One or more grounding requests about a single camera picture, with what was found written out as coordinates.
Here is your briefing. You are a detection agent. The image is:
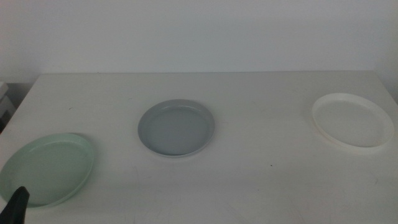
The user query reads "pale green shallow bowl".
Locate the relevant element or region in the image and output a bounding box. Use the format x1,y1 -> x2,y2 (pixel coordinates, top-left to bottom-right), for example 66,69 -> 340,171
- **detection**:
0,133 -> 95,208

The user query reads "grey shallow bowl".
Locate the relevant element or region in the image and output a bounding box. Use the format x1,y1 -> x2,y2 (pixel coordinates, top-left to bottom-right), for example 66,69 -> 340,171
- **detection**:
137,98 -> 216,158

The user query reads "white shallow bowl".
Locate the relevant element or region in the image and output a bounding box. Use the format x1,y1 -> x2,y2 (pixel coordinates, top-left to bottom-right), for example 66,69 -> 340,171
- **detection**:
311,92 -> 395,152

